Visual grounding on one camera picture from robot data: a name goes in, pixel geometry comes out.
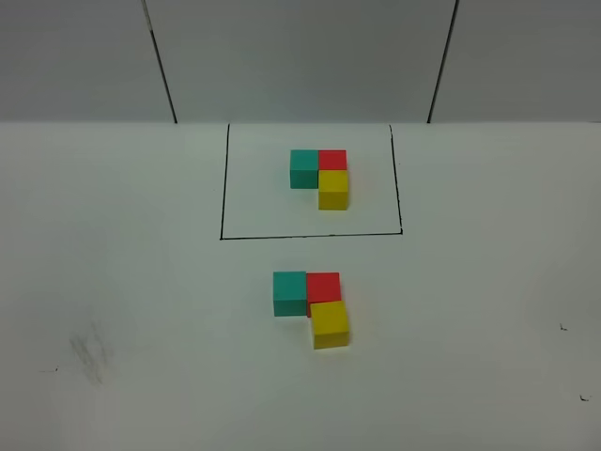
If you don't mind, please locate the yellow template block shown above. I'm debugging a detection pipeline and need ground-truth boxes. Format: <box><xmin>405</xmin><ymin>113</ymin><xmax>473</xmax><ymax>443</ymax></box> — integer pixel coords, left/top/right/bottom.
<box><xmin>318</xmin><ymin>170</ymin><xmax>349</xmax><ymax>210</ymax></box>

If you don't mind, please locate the green template block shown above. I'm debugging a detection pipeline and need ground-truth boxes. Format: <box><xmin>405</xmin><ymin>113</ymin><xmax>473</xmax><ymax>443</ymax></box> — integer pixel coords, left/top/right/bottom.
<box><xmin>289</xmin><ymin>149</ymin><xmax>319</xmax><ymax>189</ymax></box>

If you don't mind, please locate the red template block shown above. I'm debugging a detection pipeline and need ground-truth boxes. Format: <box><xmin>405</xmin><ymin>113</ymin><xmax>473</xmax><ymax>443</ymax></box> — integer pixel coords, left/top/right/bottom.
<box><xmin>318</xmin><ymin>149</ymin><xmax>347</xmax><ymax>171</ymax></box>

